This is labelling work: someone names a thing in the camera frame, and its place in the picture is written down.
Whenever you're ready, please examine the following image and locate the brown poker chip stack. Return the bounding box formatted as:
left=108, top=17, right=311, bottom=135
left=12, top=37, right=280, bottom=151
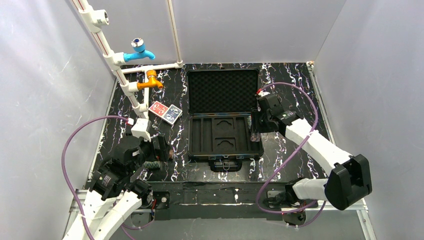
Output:
left=168, top=149, right=175, bottom=161

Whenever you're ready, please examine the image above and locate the green poker chip stack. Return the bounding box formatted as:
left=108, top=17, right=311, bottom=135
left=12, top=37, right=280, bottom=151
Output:
left=143, top=161, right=161, bottom=170

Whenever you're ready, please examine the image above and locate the blue orange poker chip stack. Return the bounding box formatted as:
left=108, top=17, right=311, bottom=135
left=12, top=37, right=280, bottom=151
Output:
left=250, top=132, right=261, bottom=142

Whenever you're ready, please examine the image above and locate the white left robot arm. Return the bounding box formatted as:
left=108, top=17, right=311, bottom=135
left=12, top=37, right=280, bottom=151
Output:
left=63, top=135, right=174, bottom=240

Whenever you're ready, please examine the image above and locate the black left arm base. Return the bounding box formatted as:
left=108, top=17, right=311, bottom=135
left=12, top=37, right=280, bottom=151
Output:
left=125, top=179, right=171, bottom=218

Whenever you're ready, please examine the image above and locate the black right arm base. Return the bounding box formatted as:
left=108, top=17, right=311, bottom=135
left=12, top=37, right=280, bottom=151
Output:
left=262, top=181, right=307, bottom=227

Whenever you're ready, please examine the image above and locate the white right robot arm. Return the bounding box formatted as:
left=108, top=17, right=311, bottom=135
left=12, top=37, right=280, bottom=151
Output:
left=251, top=93, right=373, bottom=210

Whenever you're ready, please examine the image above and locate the black foam-lined poker case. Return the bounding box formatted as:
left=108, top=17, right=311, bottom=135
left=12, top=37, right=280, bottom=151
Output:
left=186, top=68, right=264, bottom=172

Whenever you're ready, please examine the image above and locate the blue playing card deck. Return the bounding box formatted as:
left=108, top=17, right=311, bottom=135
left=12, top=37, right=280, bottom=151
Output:
left=162, top=104, right=183, bottom=125

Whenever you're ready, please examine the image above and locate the red playing card deck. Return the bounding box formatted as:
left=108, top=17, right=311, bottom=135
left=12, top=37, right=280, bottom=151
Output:
left=148, top=101, right=169, bottom=118

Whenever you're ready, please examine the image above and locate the orange plastic faucet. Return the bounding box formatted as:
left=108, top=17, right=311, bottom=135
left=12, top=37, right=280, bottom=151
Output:
left=136, top=69, right=164, bottom=90

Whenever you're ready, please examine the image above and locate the blue plastic faucet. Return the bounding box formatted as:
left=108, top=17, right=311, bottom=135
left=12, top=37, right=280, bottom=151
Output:
left=123, top=37, right=156, bottom=63

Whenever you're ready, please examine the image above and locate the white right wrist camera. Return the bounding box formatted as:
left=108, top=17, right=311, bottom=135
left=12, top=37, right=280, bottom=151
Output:
left=256, top=89, right=270, bottom=98

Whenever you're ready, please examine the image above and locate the aluminium front rail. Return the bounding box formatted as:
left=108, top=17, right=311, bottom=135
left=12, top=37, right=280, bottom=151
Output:
left=62, top=188, right=379, bottom=240

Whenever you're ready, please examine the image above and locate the white PVC pipe frame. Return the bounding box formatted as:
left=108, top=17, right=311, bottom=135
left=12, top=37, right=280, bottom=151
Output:
left=71, top=0, right=184, bottom=119

